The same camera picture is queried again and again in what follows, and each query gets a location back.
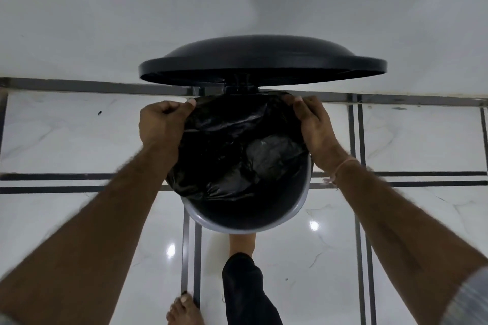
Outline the person's left hand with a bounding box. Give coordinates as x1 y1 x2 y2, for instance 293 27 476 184
139 99 197 155

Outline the person's right hand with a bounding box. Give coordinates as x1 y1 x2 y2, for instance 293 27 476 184
292 95 350 174

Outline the black plastic trash bag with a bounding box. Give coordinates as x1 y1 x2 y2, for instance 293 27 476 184
166 91 310 202

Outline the person's right forearm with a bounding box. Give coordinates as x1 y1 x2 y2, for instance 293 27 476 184
327 156 488 325

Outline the person's left forearm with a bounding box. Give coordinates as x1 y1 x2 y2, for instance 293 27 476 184
0 142 180 325

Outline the black round bin lid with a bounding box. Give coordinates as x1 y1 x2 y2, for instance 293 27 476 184
138 34 388 89

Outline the pale thread wristband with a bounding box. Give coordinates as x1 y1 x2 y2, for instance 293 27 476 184
323 157 360 187

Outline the grey pedal bin body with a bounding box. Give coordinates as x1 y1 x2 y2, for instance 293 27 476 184
179 84 314 233

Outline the person's right foot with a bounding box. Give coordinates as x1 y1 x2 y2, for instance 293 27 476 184
228 233 257 261

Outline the person's foot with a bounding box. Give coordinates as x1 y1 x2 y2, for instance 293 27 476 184
166 294 207 325
228 233 257 261

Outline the person's black trouser leg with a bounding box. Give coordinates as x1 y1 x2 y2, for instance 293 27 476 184
222 253 283 325

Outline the person's left foot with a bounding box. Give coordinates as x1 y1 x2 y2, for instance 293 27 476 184
166 294 207 325

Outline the grey striped shirt sleeve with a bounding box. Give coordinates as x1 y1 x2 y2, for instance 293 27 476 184
443 265 488 325

